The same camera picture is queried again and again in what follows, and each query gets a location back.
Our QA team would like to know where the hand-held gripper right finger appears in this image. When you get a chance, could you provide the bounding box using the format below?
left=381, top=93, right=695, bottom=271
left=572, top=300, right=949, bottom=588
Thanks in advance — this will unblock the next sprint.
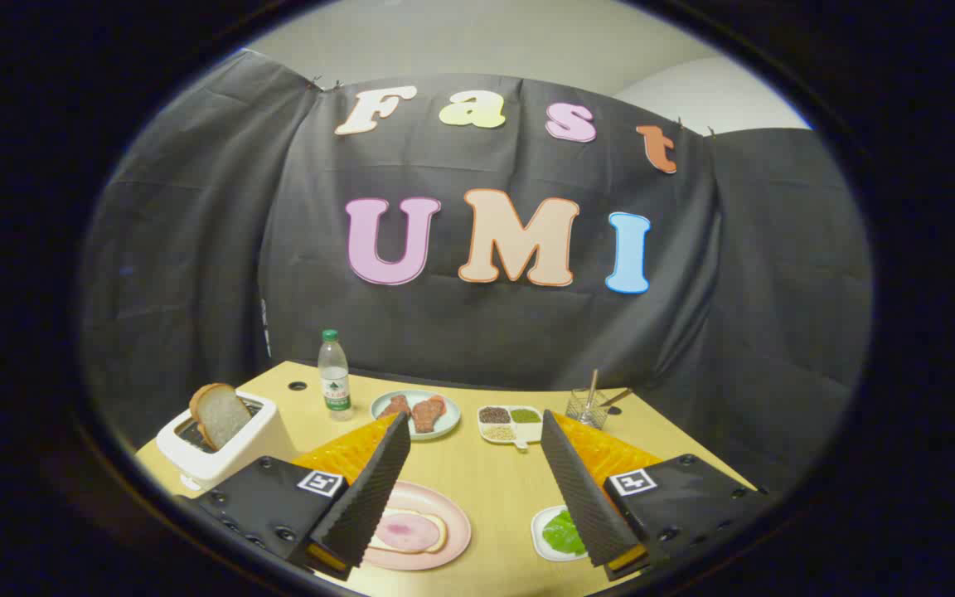
left=540, top=410, right=777, bottom=581

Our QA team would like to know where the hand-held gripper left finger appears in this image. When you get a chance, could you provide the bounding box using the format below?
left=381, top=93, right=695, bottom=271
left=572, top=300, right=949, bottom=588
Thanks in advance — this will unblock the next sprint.
left=175, top=412, right=412, bottom=581

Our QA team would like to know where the green lettuce leaf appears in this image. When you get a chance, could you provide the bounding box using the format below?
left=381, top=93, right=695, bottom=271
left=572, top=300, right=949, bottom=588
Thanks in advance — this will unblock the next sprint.
left=542, top=509, right=588, bottom=556

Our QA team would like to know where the white bread slice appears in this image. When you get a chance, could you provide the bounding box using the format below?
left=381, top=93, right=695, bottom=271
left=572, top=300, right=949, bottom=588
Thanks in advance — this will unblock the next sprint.
left=189, top=383, right=253, bottom=451

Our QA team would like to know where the pink ham slice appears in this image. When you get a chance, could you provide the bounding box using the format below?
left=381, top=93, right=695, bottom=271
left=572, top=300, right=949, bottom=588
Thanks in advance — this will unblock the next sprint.
left=376, top=512, right=442, bottom=551

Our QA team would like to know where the white square plate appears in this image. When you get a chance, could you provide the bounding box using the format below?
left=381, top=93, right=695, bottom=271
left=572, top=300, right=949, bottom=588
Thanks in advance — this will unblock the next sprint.
left=531, top=505, right=590, bottom=563

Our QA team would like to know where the pink round plate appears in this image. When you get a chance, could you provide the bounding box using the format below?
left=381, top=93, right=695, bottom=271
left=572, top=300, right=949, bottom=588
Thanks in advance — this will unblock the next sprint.
left=361, top=481, right=473, bottom=571

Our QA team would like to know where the bread slice under ham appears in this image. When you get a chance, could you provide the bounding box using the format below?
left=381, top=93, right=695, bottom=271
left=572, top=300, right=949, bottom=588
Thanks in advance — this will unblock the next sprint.
left=370, top=507, right=450, bottom=555

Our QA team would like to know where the clear utensil holder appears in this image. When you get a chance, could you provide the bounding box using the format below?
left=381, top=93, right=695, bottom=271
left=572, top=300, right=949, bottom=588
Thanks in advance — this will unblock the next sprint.
left=565, top=388, right=609, bottom=430

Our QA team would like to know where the white divided dish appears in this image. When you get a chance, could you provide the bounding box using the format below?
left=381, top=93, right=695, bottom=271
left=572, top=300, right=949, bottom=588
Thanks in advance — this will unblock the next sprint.
left=477, top=405, right=546, bottom=450

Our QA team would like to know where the pale blue oval plate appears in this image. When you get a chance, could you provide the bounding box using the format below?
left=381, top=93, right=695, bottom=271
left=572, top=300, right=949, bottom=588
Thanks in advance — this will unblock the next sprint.
left=371, top=390, right=462, bottom=441

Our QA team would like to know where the clear plastic water bottle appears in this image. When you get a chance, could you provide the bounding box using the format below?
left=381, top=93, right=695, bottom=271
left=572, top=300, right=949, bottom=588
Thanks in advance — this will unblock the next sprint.
left=318, top=329, right=353, bottom=422

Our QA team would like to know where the white toaster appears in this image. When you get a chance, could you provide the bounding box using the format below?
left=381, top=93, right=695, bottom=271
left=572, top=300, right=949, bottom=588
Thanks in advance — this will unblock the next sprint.
left=156, top=390, right=296, bottom=492

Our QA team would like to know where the black backdrop cloth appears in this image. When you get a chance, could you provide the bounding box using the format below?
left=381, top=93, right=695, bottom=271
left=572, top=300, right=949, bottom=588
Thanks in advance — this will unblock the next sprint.
left=80, top=48, right=875, bottom=498

